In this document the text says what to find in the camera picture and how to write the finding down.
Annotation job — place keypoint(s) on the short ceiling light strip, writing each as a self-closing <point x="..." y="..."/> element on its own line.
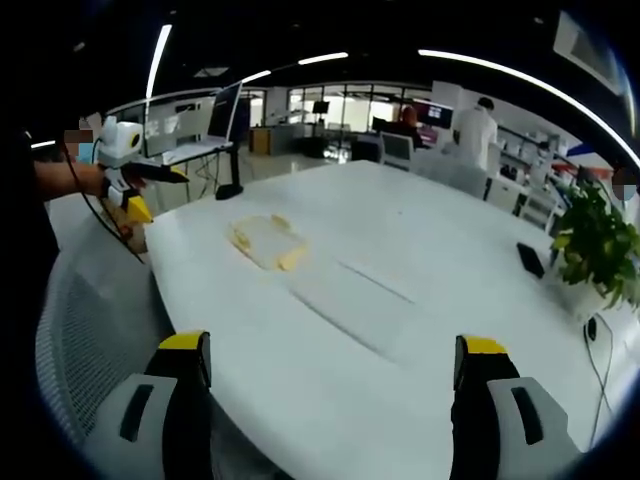
<point x="322" y="58"/>

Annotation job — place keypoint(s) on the person's dark clothing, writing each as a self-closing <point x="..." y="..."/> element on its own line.
<point x="25" y="240"/>

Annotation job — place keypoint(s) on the green potted plant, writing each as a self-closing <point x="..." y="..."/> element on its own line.
<point x="597" y="240"/>

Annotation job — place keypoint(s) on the computer monitor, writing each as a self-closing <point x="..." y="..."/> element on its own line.
<point x="435" y="114"/>

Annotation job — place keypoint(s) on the white side table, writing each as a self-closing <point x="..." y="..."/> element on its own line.
<point x="192" y="152"/>

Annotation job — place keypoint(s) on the glass partition panel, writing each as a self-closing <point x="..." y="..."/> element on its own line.
<point x="175" y="125"/>

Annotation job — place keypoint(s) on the white office chair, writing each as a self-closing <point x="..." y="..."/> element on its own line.
<point x="396" y="149"/>

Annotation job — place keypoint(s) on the black phone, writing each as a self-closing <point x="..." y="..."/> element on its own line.
<point x="531" y="260"/>

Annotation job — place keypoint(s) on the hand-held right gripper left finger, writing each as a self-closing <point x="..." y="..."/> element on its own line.
<point x="150" y="430"/>

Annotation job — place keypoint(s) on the open laptop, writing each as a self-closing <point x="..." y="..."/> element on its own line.
<point x="225" y="117"/>

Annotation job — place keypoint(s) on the white mesh chair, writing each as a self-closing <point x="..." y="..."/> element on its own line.
<point x="95" y="320"/>

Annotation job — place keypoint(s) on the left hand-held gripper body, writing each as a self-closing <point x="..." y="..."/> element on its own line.
<point x="120" y="142"/>

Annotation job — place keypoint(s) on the wooden cabinet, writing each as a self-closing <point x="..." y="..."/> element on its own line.
<point x="261" y="141"/>

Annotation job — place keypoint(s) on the brown box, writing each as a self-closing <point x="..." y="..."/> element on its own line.
<point x="125" y="235"/>

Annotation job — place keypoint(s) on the long ceiling light strip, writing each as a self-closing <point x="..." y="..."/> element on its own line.
<point x="525" y="80"/>

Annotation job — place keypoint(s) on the black stand with base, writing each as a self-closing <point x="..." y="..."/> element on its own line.
<point x="234" y="175"/>

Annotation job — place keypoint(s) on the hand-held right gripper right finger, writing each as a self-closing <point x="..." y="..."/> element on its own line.
<point x="500" y="425"/>

